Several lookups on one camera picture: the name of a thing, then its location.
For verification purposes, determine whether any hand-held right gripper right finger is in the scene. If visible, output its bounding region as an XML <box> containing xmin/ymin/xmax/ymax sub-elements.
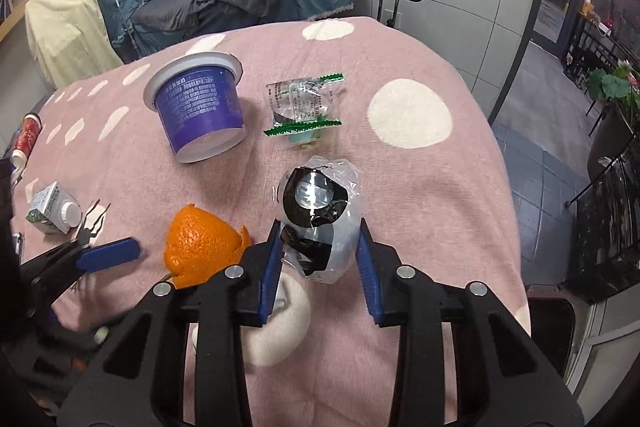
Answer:
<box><xmin>356</xmin><ymin>218</ymin><xmax>583</xmax><ymax>427</ymax></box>

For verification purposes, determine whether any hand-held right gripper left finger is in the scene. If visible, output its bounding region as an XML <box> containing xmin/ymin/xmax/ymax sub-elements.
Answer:
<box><xmin>57</xmin><ymin>219</ymin><xmax>283</xmax><ymax>427</ymax></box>

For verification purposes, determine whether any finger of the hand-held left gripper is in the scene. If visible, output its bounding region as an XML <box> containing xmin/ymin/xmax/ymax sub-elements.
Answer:
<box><xmin>20</xmin><ymin>237</ymin><xmax>141</xmax><ymax>299</ymax></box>

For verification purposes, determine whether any orange peel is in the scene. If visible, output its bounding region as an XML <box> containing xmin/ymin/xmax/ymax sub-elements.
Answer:
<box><xmin>163</xmin><ymin>203</ymin><xmax>253</xmax><ymax>290</ymax></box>

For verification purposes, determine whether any green milk carton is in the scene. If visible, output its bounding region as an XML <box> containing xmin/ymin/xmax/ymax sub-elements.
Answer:
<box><xmin>26</xmin><ymin>182</ymin><xmax>82</xmax><ymax>235</ymax></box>

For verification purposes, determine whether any black white plastic wrapper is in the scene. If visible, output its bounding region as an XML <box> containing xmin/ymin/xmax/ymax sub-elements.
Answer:
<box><xmin>272</xmin><ymin>155</ymin><xmax>368</xmax><ymax>285</ymax></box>

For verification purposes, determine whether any clear green-edged candy wrapper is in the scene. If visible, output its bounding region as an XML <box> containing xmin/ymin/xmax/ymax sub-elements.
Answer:
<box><xmin>263</xmin><ymin>72</ymin><xmax>346</xmax><ymax>148</ymax></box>

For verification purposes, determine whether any purple yogurt cup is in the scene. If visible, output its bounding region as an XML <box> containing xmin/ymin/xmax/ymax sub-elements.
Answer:
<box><xmin>143</xmin><ymin>51</ymin><xmax>247</xmax><ymax>164</ymax></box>

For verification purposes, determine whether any black waste bin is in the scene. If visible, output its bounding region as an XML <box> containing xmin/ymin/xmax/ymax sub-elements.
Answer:
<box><xmin>525</xmin><ymin>284</ymin><xmax>578</xmax><ymax>380</ymax></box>

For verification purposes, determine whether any pink dotted blanket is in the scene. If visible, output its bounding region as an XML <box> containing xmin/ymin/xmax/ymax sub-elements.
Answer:
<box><xmin>10</xmin><ymin>17</ymin><xmax>531</xmax><ymax>427</ymax></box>

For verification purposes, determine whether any cream garment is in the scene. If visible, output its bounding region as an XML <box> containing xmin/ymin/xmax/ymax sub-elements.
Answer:
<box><xmin>25</xmin><ymin>0</ymin><xmax>123</xmax><ymax>90</ymax></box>

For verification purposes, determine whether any black rolling cart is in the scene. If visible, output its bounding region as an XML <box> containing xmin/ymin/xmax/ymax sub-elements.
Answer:
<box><xmin>565</xmin><ymin>152</ymin><xmax>640</xmax><ymax>305</ymax></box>

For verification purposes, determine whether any massage bed grey cover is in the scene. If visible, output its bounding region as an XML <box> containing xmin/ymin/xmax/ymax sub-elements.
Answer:
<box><xmin>120</xmin><ymin>0</ymin><xmax>361</xmax><ymax>62</ymax></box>

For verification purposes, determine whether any potted green plant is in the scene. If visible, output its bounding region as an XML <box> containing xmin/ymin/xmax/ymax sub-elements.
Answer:
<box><xmin>585</xmin><ymin>59</ymin><xmax>640</xmax><ymax>180</ymax></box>

